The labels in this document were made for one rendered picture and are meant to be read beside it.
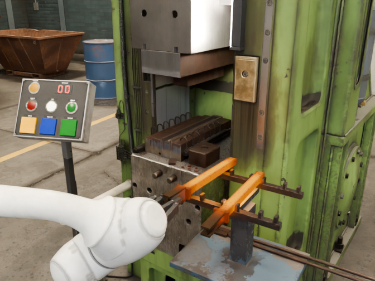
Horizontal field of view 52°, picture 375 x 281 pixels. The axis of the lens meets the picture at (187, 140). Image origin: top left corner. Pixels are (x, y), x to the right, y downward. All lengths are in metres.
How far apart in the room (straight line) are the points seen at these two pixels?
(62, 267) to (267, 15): 1.06
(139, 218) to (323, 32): 1.30
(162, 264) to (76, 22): 8.71
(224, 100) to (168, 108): 0.29
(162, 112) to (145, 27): 0.47
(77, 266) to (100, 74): 5.51
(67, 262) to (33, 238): 2.09
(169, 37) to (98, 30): 8.20
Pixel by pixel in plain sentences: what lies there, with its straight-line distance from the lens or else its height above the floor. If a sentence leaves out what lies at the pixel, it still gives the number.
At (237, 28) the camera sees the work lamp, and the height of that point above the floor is 1.46.
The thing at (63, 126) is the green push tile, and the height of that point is 1.01.
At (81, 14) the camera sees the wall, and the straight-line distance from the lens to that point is 10.01.
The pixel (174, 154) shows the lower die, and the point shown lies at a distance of 1.63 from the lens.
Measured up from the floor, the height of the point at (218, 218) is 1.00.
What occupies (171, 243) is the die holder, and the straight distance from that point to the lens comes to 1.78.
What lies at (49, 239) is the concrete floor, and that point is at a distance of 2.88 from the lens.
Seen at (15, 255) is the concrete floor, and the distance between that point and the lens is 2.81.
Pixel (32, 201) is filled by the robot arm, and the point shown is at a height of 1.23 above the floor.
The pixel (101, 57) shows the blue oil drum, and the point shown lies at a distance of 6.19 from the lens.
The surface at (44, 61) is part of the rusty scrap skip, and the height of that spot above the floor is 0.38.
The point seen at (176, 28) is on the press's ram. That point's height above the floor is 1.46.
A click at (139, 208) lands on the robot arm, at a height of 1.21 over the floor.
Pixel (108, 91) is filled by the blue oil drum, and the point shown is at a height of 0.13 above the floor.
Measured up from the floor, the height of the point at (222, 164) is 1.02.
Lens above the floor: 1.57
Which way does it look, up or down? 21 degrees down
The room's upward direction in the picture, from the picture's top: straight up
